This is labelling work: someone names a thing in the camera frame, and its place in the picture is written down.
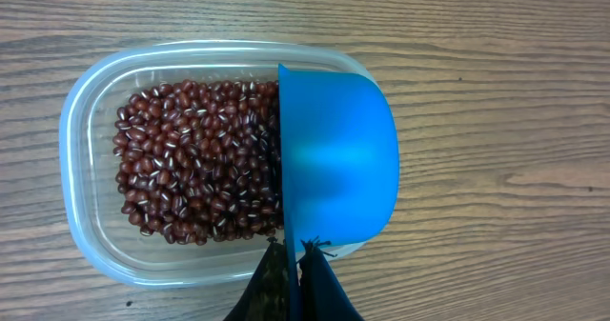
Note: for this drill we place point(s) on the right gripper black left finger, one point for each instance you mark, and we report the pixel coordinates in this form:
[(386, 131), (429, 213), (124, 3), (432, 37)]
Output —
[(266, 297)]

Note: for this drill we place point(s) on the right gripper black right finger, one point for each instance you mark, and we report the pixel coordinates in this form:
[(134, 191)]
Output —
[(323, 298)]

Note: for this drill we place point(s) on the blue plastic scoop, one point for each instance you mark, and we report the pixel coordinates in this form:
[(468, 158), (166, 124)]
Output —
[(339, 163)]

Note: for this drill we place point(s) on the red adzuki beans in container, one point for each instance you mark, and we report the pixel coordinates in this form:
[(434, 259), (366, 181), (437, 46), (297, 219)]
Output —
[(201, 162)]

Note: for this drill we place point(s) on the clear plastic bean container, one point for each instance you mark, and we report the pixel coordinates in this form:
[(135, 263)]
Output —
[(89, 166)]

